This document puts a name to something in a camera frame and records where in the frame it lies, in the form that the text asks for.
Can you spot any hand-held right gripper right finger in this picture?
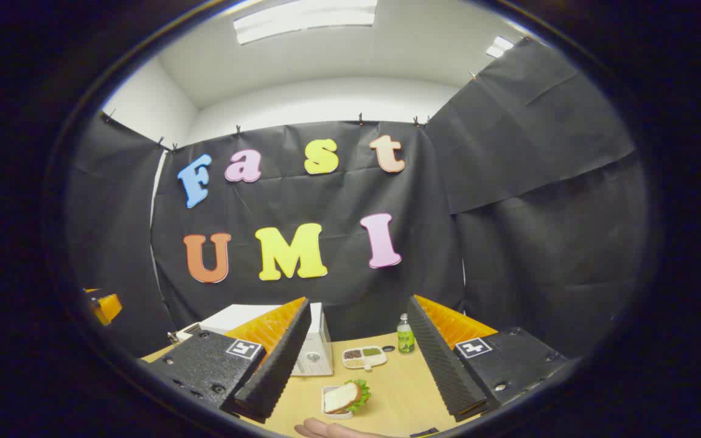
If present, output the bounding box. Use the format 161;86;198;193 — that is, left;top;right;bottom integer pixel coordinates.
407;294;570;423

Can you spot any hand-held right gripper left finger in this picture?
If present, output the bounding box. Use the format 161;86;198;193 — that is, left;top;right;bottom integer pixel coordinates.
144;297;313;425

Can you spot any white microwave oven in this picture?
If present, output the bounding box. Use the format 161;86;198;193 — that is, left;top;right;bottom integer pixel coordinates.
177;302;334;377

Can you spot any lettuce sandwich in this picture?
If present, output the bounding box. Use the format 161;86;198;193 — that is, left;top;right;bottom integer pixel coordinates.
324;380;371;414

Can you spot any green label drink bottle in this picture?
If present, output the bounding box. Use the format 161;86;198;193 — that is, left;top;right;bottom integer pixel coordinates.
397;313;416;355

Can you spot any white rectangular tray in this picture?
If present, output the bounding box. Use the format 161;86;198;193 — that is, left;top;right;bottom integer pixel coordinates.
321;385;354;420

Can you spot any white divided snack plate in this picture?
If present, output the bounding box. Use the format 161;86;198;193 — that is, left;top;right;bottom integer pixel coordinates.
342;346;388;370

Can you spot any black backdrop cloth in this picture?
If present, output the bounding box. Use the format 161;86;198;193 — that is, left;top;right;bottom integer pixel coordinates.
65;36;652;360

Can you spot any ceiling light panel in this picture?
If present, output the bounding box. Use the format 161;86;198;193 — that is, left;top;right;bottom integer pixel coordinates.
233;0;378;46
486;35;515;59

